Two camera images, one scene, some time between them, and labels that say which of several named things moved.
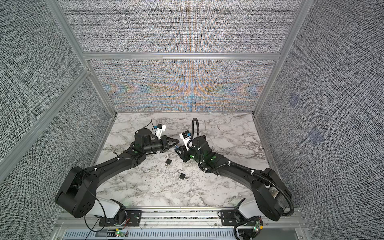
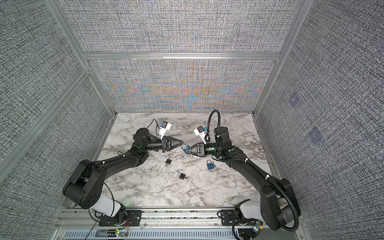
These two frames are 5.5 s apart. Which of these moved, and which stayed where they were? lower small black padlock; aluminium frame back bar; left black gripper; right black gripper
Moved: right black gripper
Stayed: lower small black padlock; aluminium frame back bar; left black gripper
